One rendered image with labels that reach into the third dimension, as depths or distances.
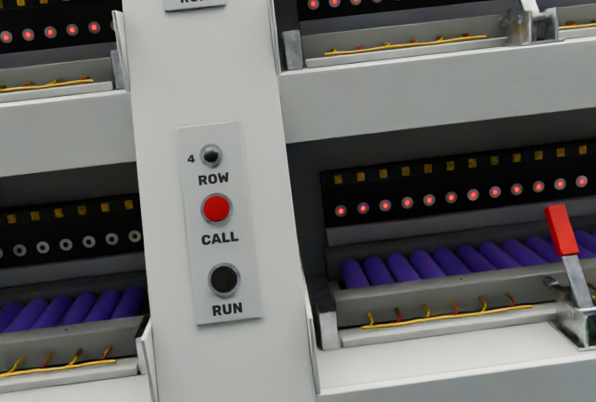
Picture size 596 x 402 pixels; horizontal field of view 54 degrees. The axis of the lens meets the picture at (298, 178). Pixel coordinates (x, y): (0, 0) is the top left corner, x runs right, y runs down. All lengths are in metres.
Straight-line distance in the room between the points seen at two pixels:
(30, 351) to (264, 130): 0.23
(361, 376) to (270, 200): 0.12
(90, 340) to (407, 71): 0.29
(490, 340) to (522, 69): 0.18
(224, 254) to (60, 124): 0.13
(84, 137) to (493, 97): 0.27
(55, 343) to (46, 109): 0.17
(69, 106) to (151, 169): 0.07
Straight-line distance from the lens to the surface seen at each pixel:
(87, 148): 0.40
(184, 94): 0.38
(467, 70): 0.40
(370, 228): 0.53
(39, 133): 0.41
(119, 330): 0.44
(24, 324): 0.51
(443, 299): 0.44
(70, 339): 0.46
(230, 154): 0.37
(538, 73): 0.42
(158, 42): 0.39
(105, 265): 0.55
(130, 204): 0.53
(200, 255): 0.36
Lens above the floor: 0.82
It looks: 7 degrees up
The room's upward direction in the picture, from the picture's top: 7 degrees counter-clockwise
